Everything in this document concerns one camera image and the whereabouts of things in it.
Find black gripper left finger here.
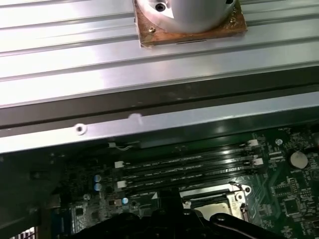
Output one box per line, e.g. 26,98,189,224
71,189,170,239

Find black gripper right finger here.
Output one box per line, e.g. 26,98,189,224
169,189,284,239

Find CPU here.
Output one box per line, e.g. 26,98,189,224
193,200,236,220

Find metal socket cover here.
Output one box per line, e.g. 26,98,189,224
180,188,251,225

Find CPU socket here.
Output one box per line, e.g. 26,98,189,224
178,183,253,226

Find green motherboard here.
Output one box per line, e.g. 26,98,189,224
49,128,319,239

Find round coin battery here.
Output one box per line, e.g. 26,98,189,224
289,151,310,169

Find black PC case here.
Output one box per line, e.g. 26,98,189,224
0,82,319,239

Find thin grey wire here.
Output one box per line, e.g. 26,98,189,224
109,141,141,151

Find square brown base plate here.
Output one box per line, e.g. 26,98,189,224
133,0,248,49

